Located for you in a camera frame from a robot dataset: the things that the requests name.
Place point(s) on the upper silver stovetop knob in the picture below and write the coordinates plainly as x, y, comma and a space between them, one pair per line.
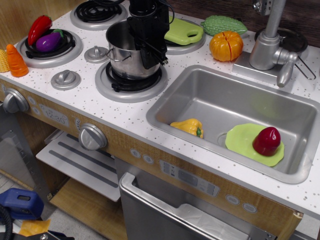
96, 55

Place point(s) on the back right black burner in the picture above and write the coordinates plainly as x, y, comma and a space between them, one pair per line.
175, 49

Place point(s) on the yellow cloth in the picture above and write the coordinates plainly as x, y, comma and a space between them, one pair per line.
33, 227

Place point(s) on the red toy chili pepper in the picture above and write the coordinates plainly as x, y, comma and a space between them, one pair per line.
42, 24

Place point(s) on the orange toy pumpkin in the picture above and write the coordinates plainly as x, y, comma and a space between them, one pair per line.
226, 46

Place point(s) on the silver stovetop knob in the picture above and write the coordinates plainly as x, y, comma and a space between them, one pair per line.
96, 55
65, 80

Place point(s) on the lower silver stovetop knob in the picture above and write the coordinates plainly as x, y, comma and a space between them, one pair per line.
65, 80

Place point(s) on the yellow toy corn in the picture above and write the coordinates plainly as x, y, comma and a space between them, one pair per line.
4, 64

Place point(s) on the green plastic cutting board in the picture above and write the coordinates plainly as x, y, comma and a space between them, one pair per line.
182, 32

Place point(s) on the blue clamp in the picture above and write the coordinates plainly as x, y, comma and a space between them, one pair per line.
22, 204

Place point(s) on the orange toy carrot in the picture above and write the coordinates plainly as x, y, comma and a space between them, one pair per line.
17, 65

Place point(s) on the back left black burner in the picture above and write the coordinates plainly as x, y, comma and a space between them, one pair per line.
92, 16

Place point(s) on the stainless steel pot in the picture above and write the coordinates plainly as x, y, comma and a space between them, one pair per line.
126, 60

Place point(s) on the right silver oven knob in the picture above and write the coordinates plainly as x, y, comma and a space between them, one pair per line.
91, 138

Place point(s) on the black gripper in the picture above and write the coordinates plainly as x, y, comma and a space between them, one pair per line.
148, 23

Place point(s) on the yellow toy bell pepper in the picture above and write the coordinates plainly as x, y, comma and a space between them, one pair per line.
192, 126

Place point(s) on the black burner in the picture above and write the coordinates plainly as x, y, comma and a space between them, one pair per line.
69, 47
92, 16
119, 89
175, 49

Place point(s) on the purple toy eggplant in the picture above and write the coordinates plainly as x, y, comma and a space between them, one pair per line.
50, 41

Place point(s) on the green toy bitter gourd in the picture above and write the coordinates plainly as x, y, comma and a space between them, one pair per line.
216, 24

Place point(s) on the silver dishwasher door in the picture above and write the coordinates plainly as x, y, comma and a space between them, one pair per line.
156, 210

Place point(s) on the left silver oven knob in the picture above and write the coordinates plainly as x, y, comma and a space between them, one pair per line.
14, 101

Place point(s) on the silver toy faucet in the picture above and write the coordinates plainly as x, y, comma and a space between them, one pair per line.
242, 65

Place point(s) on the open oven door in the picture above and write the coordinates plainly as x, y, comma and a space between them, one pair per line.
18, 165

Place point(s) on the silver toy sink basin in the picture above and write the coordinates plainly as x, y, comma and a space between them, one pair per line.
222, 101

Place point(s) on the front left black burner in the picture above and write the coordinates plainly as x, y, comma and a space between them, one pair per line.
69, 47

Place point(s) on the front right black burner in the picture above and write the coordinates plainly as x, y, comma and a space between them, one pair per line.
119, 89

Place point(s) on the light green plastic plate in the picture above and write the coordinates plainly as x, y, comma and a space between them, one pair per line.
240, 138

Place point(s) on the silver oven knob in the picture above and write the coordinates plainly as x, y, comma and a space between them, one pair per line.
91, 138
14, 101

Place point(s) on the white oven rack shelf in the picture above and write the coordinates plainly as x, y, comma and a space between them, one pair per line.
95, 169

